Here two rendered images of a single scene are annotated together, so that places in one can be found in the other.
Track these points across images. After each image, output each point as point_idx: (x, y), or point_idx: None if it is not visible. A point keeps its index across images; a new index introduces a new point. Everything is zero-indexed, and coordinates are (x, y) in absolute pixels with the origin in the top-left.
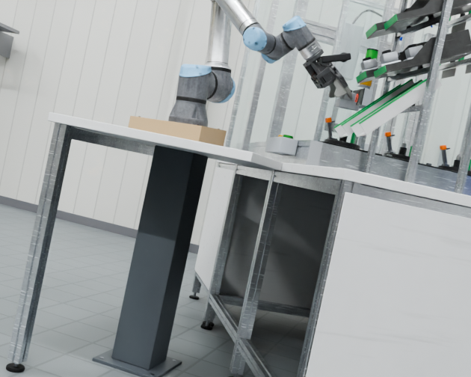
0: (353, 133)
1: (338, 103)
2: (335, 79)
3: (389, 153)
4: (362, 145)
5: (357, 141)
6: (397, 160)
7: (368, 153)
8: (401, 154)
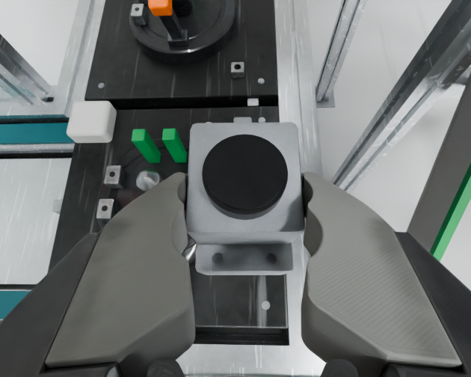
0: (146, 138)
1: (258, 274)
2: (138, 357)
3: (198, 51)
4: (19, 63)
5: None
6: (313, 83)
7: (350, 180)
8: (191, 8)
